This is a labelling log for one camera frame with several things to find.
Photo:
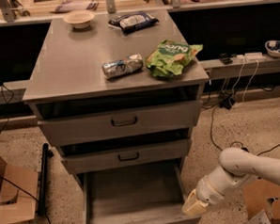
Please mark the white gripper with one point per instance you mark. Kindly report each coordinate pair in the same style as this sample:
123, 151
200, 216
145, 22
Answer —
205, 190

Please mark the grey bottom drawer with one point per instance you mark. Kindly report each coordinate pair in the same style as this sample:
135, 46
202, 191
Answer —
142, 194

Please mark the grey drawer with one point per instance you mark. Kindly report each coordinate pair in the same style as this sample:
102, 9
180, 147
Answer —
120, 123
125, 157
142, 194

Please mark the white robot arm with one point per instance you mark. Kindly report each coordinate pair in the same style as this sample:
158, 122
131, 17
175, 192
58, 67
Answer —
236, 168

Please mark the grey middle drawer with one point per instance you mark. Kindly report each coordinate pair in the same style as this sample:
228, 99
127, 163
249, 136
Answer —
125, 157

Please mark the grey top drawer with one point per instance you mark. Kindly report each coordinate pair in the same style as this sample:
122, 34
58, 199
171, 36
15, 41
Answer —
120, 123

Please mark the grey drawer cabinet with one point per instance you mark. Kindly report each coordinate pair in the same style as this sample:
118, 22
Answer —
68, 79

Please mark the right cardboard box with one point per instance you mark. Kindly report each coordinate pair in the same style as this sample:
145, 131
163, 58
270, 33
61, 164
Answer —
262, 195

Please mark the cardboard box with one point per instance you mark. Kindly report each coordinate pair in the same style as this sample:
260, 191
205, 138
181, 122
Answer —
18, 189
262, 195

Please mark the black power adapter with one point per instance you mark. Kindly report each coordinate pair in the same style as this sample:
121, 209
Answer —
227, 102

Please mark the green chip bag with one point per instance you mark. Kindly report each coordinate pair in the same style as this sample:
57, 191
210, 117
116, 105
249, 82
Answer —
171, 58

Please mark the small black device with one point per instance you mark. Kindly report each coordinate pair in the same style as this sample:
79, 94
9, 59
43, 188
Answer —
225, 58

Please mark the black bar left floor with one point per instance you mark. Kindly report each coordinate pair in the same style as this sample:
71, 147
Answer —
43, 179

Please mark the white power strip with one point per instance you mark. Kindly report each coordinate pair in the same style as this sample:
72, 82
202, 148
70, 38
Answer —
251, 57

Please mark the silver blue snack packet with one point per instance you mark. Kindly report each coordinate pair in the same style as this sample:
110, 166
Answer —
120, 67

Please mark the blue white ceramic bowl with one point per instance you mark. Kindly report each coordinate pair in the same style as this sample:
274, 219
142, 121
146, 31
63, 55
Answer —
273, 48

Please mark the left cardboard box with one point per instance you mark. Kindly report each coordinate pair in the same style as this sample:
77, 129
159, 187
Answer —
18, 189

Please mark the dark blue snack bag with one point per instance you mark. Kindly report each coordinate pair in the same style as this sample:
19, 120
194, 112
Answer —
133, 22

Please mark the beige paper bowl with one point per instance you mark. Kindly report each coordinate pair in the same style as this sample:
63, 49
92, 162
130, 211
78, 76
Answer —
79, 19

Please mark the magazine on back shelf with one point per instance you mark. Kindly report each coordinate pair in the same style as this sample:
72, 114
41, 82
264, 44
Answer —
69, 6

